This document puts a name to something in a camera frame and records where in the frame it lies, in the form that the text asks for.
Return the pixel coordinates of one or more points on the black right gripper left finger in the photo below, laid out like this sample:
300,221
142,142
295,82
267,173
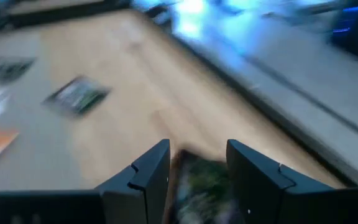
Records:
148,193

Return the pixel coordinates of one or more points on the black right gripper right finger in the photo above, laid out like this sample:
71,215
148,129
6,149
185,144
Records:
259,193

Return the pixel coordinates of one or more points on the dark foil tea packet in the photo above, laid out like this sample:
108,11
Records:
200,186
6,70
76,96

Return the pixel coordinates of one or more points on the grey woven placemat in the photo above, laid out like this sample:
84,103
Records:
26,140

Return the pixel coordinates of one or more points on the black computer tower with lights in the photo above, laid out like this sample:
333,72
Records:
356,34

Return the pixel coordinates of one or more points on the black aluminium table frame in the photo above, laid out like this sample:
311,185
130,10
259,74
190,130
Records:
269,113

